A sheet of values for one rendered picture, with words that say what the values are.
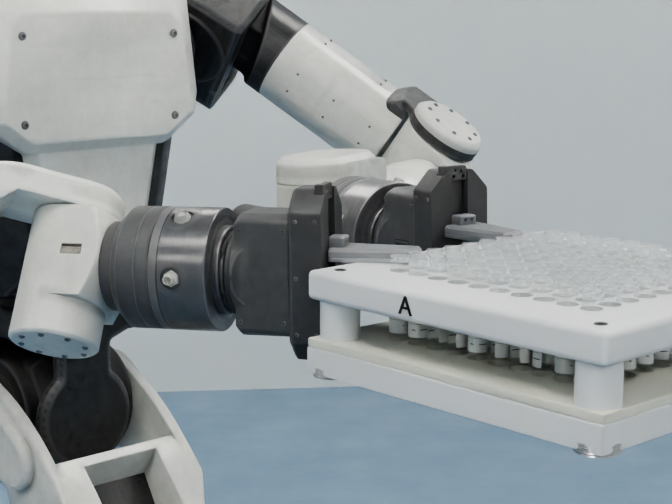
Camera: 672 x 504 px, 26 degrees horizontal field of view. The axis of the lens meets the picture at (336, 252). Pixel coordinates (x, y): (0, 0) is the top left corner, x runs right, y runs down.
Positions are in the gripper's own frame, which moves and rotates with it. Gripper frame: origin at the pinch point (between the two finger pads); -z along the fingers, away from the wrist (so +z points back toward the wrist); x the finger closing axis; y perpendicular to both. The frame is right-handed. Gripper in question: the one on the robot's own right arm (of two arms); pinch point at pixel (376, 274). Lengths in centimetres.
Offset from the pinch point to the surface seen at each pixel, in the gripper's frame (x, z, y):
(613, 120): 15, 15, -380
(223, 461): 101, 109, -266
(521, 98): 7, 43, -369
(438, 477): 102, 50, -268
